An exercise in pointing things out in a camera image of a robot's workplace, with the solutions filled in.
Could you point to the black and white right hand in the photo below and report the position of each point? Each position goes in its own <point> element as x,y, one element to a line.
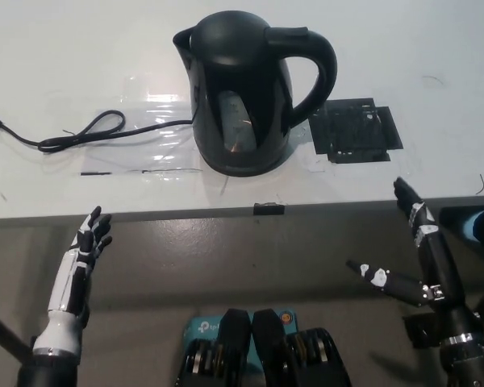
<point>439,266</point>

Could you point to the white and black left hand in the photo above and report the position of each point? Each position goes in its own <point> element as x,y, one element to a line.
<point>70,282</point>

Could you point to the black electric kettle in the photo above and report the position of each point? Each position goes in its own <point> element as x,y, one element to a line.
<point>242,80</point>

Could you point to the black round kettle base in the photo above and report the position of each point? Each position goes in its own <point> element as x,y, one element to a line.
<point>246,170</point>

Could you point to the black and blue object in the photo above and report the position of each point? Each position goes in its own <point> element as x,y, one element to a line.
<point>460,221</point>

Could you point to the clear plastic film sheet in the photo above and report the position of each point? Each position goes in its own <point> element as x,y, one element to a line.
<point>153,149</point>

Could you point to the small black table clip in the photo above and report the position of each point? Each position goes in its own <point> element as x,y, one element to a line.
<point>269,209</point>

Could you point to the black bracket block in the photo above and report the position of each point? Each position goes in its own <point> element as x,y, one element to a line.
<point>421,334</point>

